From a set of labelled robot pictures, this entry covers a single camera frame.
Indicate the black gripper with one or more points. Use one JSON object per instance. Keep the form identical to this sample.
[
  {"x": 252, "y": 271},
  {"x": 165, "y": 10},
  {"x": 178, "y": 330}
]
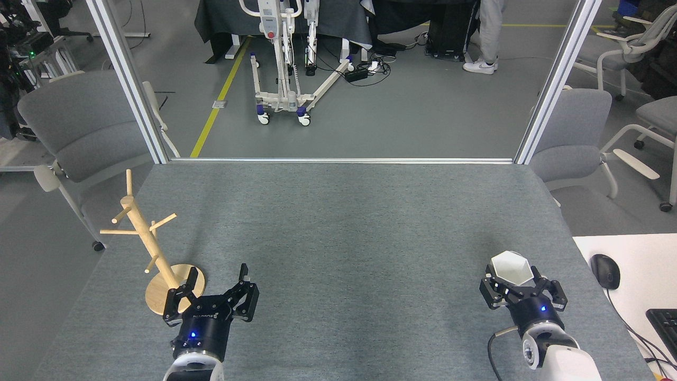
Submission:
[
  {"x": 534, "y": 312},
  {"x": 203, "y": 328}
]

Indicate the white hexagonal cup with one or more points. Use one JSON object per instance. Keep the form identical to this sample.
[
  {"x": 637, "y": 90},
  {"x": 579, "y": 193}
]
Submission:
[{"x": 510, "y": 270}]

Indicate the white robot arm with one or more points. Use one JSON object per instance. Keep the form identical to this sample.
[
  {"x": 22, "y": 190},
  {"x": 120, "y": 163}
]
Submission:
[
  {"x": 193, "y": 370},
  {"x": 566, "y": 365}
]

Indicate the wooden cup rack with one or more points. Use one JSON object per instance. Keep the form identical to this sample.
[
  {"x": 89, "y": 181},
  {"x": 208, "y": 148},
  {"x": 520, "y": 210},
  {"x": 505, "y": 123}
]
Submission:
[{"x": 156, "y": 299}]

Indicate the equipment rack with green light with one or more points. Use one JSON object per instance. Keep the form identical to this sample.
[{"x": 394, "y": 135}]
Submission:
[{"x": 37, "y": 42}]

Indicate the black computer mouse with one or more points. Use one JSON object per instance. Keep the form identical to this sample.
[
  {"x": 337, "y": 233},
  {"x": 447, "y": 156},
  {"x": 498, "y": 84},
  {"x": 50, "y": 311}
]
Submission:
[{"x": 605, "y": 271}]

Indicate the black keyboard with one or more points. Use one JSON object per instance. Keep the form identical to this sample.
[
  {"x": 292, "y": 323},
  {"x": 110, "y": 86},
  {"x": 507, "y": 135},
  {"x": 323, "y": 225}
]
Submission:
[{"x": 666, "y": 328}]

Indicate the grey chair with beige armrests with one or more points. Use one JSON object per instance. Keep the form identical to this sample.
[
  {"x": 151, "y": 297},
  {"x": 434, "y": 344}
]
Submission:
[
  {"x": 576, "y": 127},
  {"x": 79, "y": 116}
]

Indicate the white mesh office chair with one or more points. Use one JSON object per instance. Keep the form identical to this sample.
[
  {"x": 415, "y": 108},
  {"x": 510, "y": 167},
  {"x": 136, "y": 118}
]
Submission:
[{"x": 616, "y": 62}]

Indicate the black power adapter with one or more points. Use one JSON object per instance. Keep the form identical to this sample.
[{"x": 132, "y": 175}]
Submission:
[{"x": 357, "y": 74}]

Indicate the black equipment case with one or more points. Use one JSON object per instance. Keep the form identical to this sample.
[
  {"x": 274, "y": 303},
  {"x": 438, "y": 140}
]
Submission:
[{"x": 449, "y": 26}]

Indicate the white wheeled stand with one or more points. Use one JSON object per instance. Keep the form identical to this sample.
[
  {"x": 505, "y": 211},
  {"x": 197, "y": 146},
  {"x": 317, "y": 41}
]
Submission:
[{"x": 270, "y": 24}]

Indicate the dark table cloth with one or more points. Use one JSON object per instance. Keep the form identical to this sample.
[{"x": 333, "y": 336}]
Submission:
[{"x": 232, "y": 16}]

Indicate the black office chair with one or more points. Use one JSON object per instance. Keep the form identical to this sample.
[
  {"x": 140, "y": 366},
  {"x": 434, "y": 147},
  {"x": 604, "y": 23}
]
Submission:
[{"x": 58, "y": 8}]

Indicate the silver table edge rail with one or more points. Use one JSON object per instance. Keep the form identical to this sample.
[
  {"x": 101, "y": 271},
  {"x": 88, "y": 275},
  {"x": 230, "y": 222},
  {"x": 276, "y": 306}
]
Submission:
[{"x": 344, "y": 160}]

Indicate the silver frame post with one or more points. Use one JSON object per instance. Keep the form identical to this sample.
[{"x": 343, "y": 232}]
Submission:
[
  {"x": 555, "y": 84},
  {"x": 127, "y": 74}
]

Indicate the grey chair with white frame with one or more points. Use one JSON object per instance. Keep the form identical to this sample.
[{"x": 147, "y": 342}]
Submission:
[{"x": 661, "y": 114}]

